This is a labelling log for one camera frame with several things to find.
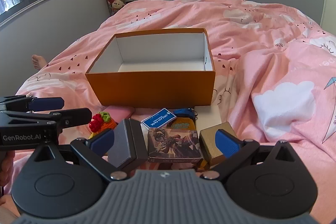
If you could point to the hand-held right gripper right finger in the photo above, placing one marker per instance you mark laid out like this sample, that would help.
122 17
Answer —
227 144

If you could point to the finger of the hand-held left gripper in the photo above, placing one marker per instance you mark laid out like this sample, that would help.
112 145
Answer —
73 117
50 103

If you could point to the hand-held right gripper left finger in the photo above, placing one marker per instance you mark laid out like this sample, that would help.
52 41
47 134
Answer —
101 140

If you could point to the crochet strawberry toy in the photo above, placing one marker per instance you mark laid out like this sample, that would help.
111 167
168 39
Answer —
101 121

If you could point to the gold box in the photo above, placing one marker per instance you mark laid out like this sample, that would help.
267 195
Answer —
207 142

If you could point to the grey pad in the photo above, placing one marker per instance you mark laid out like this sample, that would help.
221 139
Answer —
123 145

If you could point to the white box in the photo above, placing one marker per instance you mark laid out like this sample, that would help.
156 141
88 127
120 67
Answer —
207 116

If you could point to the art printed card box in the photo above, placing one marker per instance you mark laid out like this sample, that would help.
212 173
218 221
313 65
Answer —
173 142

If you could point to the blue card tag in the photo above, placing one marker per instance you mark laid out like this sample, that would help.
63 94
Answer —
158 118

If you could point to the orange cardboard box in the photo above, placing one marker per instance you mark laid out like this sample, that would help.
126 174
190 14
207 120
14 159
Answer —
147 90

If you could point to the person's left forearm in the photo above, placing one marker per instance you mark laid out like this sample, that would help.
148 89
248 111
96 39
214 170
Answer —
8 207

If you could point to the person's left hand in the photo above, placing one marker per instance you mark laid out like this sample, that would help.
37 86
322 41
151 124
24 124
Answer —
6 169

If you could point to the yellow toy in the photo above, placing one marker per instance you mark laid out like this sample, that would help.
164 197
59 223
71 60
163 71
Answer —
90 135

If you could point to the person's foot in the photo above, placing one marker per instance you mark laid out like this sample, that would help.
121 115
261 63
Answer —
38 61

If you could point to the yellow teal pouch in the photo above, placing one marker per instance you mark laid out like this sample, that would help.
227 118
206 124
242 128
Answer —
183 124

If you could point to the pink printed blanket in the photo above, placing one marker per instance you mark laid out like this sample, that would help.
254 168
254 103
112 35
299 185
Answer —
262 56

